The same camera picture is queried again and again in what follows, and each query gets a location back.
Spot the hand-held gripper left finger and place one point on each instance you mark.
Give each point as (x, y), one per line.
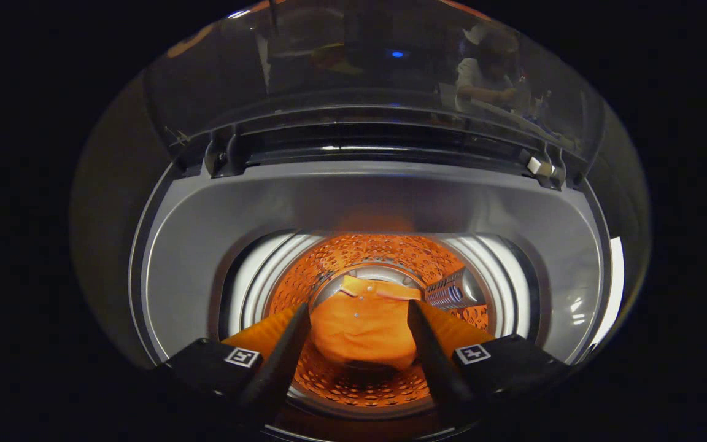
(280, 362)

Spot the transparent washing machine lid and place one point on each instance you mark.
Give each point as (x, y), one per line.
(353, 80)

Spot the orange polo shirt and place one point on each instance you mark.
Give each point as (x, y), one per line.
(359, 325)

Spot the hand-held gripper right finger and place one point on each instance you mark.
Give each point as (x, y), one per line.
(436, 362)

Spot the grey washing machine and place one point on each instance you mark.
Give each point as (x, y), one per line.
(206, 245)

